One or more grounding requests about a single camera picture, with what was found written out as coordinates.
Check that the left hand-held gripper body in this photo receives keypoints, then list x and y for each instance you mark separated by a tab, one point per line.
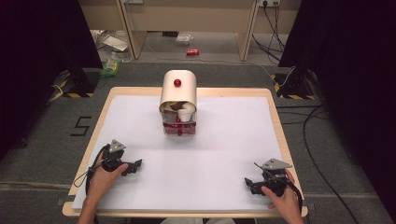
113	157

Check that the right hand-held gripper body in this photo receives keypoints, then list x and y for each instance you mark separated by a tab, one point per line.
274	177

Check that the cream lidded small trash bin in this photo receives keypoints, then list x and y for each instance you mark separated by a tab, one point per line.
179	90

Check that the person's left hand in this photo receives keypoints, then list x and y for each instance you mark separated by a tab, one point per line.
104	180

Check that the person's right hand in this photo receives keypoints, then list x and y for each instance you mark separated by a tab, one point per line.
285	200

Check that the white table board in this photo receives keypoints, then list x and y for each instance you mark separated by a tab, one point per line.
218	155

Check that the person's light clothing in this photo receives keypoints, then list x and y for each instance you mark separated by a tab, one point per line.
196	221

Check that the white paper cup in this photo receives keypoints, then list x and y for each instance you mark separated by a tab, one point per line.
184	115

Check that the brown crumpled paper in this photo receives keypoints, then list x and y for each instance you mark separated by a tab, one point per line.
175	105

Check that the black stand base striped tape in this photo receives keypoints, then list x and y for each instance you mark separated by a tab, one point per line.
81	82
294	85

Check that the green packet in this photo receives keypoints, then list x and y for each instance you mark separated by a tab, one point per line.
110	67

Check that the wooden table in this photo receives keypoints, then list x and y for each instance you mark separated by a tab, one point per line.
205	91

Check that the white plastic bag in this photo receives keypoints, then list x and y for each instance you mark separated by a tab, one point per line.
113	42

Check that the black curtain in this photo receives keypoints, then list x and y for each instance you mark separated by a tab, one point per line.
351	77
37	62

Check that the red drink can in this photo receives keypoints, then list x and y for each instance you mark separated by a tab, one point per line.
192	52

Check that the white crumpled wrapper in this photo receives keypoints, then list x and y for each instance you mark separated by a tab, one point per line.
184	39

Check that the beige wooden desk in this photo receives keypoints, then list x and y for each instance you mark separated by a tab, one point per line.
193	15

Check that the white wall socket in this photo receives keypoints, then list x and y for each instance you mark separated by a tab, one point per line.
269	2

